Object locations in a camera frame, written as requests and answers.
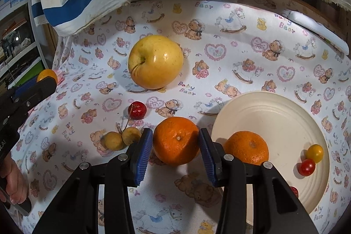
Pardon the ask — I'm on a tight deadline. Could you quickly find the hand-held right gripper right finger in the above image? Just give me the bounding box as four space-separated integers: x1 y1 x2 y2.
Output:
198 128 320 234

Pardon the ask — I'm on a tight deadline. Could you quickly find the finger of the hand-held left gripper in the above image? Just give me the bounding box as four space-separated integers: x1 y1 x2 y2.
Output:
14 82 39 99
11 77 57 114

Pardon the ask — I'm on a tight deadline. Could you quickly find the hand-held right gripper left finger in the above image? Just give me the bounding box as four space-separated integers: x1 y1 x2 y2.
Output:
32 128 153 234

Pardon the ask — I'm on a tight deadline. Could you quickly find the yellow cherry tomato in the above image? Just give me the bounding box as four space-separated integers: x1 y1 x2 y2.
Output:
36 69 58 84
306 144 324 164

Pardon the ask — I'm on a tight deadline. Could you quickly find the small orange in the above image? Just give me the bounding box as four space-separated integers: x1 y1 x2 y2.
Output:
153 117 201 166

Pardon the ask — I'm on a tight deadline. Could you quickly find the large orange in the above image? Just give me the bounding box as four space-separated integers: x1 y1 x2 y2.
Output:
223 130 269 166

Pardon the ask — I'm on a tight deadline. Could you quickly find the cream plate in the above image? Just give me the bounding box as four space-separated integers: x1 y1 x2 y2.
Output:
211 91 330 226

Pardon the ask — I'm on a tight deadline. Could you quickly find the yellow apple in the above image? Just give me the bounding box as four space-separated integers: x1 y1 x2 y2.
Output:
128 35 184 90

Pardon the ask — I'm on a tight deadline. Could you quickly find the person's left hand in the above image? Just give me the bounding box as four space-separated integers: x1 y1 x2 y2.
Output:
0 159 30 205

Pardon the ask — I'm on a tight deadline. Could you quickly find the green box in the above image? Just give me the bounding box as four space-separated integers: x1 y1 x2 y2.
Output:
26 56 46 79

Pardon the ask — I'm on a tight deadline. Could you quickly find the red cherry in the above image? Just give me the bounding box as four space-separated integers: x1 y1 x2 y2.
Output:
122 102 147 130

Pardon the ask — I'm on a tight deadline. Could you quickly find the storage shelf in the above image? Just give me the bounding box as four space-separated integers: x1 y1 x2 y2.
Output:
0 0 55 86

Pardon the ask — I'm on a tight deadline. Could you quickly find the bear printed cloth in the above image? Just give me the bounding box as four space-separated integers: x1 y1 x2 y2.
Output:
14 0 351 234

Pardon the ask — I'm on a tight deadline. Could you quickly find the white remote control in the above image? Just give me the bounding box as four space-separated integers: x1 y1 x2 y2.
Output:
281 10 350 55

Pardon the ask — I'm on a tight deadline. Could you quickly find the wooden frame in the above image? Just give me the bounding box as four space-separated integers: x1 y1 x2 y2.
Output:
41 21 60 64

